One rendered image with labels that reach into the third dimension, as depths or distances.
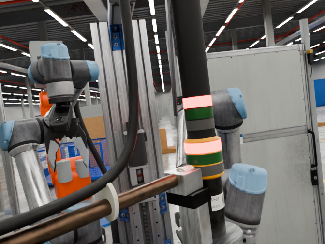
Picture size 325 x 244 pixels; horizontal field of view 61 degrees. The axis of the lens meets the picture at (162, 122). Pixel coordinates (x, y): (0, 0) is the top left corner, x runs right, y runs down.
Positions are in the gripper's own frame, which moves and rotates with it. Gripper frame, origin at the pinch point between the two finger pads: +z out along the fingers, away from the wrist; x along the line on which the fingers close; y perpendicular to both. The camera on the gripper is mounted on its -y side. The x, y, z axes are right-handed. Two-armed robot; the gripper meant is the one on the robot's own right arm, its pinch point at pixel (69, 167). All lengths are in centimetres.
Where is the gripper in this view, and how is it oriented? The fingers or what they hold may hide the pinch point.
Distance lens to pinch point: 84.3
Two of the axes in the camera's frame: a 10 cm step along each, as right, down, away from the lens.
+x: -9.8, 1.3, -1.5
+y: -1.6, -0.3, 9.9
